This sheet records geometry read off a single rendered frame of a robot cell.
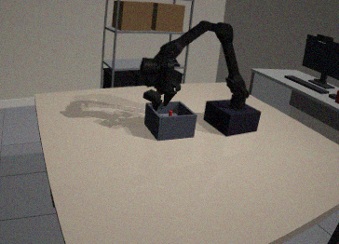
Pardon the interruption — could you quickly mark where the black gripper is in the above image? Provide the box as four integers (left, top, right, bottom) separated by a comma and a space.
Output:
143, 75, 181, 111

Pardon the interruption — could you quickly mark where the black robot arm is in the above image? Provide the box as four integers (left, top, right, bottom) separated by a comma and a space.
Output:
141, 21, 250, 111

